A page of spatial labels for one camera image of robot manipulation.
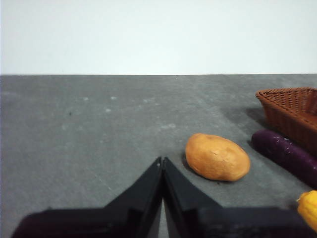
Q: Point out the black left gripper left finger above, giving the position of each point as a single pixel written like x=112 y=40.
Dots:
x=119 y=220

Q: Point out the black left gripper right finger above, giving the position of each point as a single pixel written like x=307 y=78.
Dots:
x=210 y=223

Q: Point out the tan potato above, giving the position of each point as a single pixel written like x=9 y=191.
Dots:
x=218 y=157

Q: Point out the purple eggplant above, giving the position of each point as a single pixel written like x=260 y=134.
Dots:
x=284 y=151

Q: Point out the brown woven wicker basket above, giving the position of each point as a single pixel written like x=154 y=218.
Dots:
x=292 y=116

